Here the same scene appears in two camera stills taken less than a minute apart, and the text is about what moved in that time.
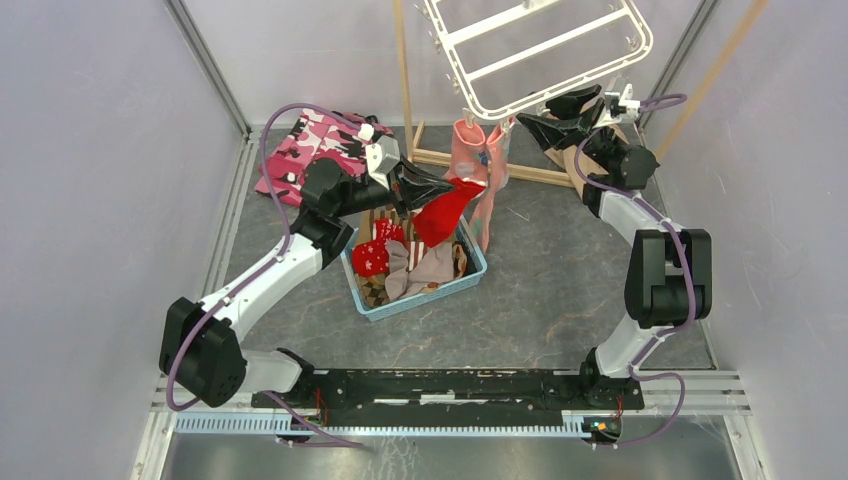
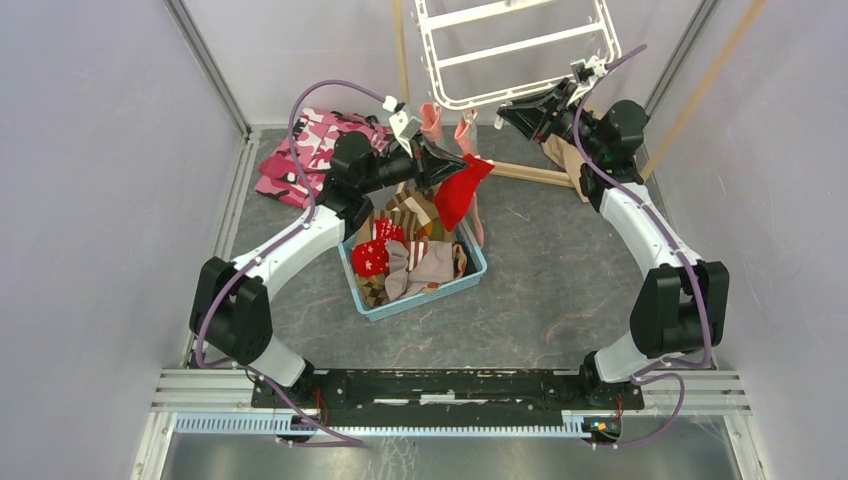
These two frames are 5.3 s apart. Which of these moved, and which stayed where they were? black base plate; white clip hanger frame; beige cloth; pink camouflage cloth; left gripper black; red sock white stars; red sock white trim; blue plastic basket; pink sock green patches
Moved: red sock white trim; white clip hanger frame; left gripper black; pink sock green patches
Stayed: pink camouflage cloth; blue plastic basket; black base plate; red sock white stars; beige cloth
